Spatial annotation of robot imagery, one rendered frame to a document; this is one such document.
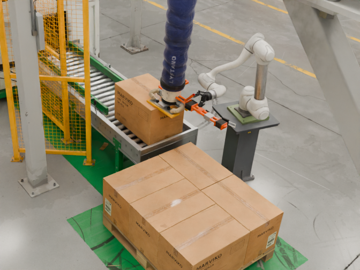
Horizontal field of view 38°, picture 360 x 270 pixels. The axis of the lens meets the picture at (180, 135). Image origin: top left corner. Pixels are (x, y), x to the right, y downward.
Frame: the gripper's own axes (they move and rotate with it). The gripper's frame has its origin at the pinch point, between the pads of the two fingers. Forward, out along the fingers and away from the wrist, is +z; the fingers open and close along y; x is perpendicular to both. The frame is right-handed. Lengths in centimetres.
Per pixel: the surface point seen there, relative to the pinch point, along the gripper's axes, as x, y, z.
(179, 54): 14.7, -42.9, 7.7
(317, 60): -213, -191, 217
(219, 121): -34.4, 0.5, 4.0
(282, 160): -30, 108, -129
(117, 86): 84, 16, 17
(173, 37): 18, -59, 14
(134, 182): -2, 54, 68
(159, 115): 27.4, 22.3, 12.6
